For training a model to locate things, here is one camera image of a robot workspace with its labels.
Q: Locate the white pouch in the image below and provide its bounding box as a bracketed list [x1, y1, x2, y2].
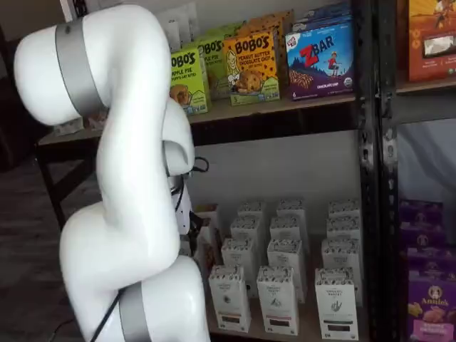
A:
[155, 2, 199, 53]

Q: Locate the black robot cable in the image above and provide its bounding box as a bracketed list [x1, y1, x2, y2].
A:
[88, 155, 210, 342]

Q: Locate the blue Zbar box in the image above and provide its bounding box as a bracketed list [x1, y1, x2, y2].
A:
[284, 24, 356, 102]
[291, 2, 354, 35]

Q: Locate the purple Annie's box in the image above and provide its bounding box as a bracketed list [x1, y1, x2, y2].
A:
[405, 245, 456, 277]
[400, 220, 450, 250]
[398, 198, 445, 226]
[407, 269, 456, 342]

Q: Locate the yellow Bobo's peanut butter box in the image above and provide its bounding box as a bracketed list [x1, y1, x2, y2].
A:
[222, 29, 281, 107]
[248, 9, 296, 100]

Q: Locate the white box dark strip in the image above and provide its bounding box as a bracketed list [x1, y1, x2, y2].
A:
[326, 215, 362, 243]
[313, 267, 360, 341]
[321, 237, 363, 307]
[327, 199, 361, 220]

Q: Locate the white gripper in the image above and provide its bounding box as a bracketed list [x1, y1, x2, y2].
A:
[177, 194, 196, 237]

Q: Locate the green Bobo's apple pie box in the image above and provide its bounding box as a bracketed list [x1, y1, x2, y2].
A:
[204, 21, 247, 41]
[197, 34, 231, 101]
[168, 47, 213, 116]

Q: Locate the white box pink strip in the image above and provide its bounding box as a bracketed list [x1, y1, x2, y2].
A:
[276, 198, 308, 224]
[256, 265, 301, 336]
[266, 237, 308, 304]
[269, 214, 310, 250]

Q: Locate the black metal shelf frame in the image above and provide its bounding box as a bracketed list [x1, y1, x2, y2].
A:
[375, 0, 402, 342]
[33, 0, 381, 342]

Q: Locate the orange box with window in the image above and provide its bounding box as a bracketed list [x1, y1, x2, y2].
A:
[407, 0, 456, 83]

